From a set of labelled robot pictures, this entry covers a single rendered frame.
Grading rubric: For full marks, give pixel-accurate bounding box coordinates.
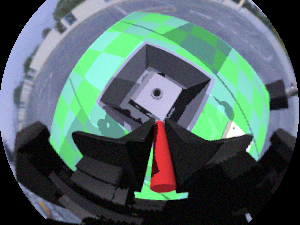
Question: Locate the red peg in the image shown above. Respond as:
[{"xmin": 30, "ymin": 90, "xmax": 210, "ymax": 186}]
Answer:
[{"xmin": 149, "ymin": 121, "xmax": 177, "ymax": 193}]

